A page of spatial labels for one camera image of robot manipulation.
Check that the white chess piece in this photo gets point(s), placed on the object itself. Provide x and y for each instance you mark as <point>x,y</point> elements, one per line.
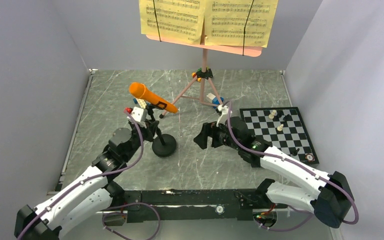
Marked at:
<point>280,127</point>
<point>272,114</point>

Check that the round chessboard emblem sticker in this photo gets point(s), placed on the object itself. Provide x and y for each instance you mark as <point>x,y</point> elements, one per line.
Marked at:
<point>309,157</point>

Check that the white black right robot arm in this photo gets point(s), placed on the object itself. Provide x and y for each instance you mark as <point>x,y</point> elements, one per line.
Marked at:
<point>327,196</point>

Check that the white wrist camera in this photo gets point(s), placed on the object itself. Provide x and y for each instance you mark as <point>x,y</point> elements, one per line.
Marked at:
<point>138,114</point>
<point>224,112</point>

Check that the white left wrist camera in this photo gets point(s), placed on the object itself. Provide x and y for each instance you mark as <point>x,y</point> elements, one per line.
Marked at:
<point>138,114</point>

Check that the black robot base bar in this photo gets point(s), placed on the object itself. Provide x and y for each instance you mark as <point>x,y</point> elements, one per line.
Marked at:
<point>208,204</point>

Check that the orange toy microphone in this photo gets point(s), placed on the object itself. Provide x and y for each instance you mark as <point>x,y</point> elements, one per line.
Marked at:
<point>140,91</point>

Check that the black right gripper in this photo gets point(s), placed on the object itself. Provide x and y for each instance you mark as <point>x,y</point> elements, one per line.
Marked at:
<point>209,129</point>

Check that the black white chessboard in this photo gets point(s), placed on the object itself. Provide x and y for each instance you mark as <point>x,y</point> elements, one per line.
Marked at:
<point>293,135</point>

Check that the white chess piece upper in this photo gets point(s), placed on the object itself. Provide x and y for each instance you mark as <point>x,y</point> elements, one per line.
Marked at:
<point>272,114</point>

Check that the yellow sheet music page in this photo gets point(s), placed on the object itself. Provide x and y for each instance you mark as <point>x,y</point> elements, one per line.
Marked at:
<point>180,20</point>
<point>241,23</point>

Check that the colourful toy block vehicle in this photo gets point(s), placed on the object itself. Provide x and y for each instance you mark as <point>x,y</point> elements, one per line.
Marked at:
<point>202,75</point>

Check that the black microphone stand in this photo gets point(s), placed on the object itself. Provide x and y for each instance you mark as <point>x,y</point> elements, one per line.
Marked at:
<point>163,145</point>

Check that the yellow right sheet music page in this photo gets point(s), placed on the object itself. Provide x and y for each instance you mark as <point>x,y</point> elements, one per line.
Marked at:
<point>241,23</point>

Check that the pink music stand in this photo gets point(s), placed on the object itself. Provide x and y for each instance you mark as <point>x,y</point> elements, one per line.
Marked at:
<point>250,51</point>

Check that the black chess piece right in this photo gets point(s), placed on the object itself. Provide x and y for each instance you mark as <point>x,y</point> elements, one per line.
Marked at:
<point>287,117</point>

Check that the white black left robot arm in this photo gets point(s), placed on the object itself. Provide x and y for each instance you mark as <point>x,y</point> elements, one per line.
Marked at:
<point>94,190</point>

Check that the black chess piece near edge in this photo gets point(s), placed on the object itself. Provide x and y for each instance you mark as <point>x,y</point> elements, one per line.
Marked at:
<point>295,151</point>

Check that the white blue toy car chassis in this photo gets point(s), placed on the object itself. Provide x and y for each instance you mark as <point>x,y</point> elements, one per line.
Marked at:
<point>142,103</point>

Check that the black chess piece left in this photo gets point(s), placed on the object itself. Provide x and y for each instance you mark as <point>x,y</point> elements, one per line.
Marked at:
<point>278,115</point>

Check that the yellow left sheet music page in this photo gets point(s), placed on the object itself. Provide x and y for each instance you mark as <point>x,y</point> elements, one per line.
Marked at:
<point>180,20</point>

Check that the white chess piece lower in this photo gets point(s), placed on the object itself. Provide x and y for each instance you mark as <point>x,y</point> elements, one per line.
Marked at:
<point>280,127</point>

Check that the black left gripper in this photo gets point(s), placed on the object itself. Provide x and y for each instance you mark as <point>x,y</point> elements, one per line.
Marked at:
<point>150,129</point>

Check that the white blue toy block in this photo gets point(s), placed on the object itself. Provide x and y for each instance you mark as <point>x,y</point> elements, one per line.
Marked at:
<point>212,99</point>

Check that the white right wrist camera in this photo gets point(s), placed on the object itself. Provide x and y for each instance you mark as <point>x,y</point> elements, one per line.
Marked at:
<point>224,112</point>

